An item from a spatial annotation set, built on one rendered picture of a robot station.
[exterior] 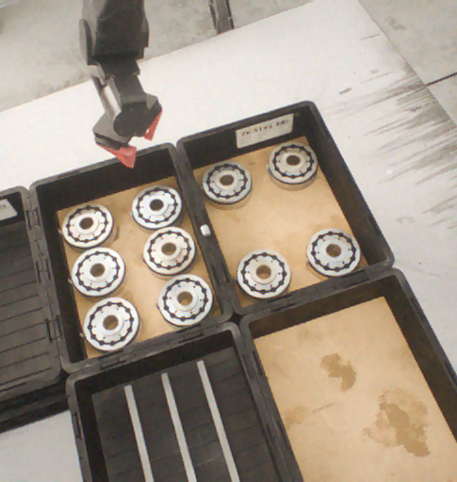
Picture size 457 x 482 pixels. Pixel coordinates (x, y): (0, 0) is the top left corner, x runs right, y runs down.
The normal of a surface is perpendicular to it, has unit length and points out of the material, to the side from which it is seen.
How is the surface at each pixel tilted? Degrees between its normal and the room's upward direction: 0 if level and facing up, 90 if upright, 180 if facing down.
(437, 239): 0
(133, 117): 87
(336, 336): 0
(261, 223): 0
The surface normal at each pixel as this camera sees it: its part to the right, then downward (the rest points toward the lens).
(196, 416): -0.06, -0.45
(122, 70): 0.18, -0.57
